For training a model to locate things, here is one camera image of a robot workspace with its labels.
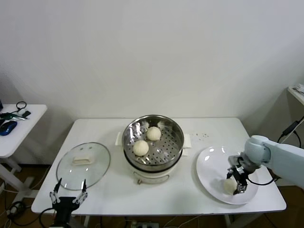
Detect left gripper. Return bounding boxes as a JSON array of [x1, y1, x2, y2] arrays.
[[49, 178, 89, 224]]

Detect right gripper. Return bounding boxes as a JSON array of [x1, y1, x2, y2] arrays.
[[225, 163, 250, 196]]

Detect white steamed baozi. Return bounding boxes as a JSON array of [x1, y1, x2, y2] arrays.
[[223, 178, 238, 196], [146, 126, 162, 142], [133, 140, 150, 157]]

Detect glass lid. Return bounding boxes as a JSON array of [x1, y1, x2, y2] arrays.
[[56, 142, 112, 190]]

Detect steel steamer basket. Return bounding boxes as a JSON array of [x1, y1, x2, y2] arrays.
[[115, 114, 192, 167]]

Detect white round plate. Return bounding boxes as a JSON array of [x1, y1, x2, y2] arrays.
[[196, 145, 259, 205]]

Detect scattered dark crumbs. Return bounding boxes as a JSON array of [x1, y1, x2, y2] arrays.
[[190, 132, 210, 141]]

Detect white floor socket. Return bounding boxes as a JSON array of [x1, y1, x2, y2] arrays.
[[8, 204, 26, 216]]

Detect white side table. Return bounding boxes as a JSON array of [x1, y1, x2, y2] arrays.
[[0, 104, 48, 202]]

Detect grey power strip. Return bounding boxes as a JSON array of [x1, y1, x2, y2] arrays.
[[132, 220, 160, 228]]

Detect blue computer mouse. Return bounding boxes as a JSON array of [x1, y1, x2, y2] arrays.
[[0, 120, 18, 136]]

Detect green pen bundle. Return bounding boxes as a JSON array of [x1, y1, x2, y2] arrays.
[[0, 112, 29, 121]]

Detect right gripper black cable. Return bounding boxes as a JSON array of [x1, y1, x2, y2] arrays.
[[247, 177, 277, 186]]

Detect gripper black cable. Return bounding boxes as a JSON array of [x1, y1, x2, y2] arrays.
[[247, 177, 277, 186], [39, 208, 57, 228]]

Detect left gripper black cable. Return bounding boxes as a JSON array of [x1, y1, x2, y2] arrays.
[[39, 208, 57, 228]]

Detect black floor cable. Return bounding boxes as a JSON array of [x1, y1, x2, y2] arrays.
[[4, 200, 33, 226]]

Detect black power adapter cable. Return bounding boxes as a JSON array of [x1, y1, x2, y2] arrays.
[[270, 120, 303, 183]]

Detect black cable loop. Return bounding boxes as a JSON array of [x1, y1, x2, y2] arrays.
[[15, 101, 27, 113]]

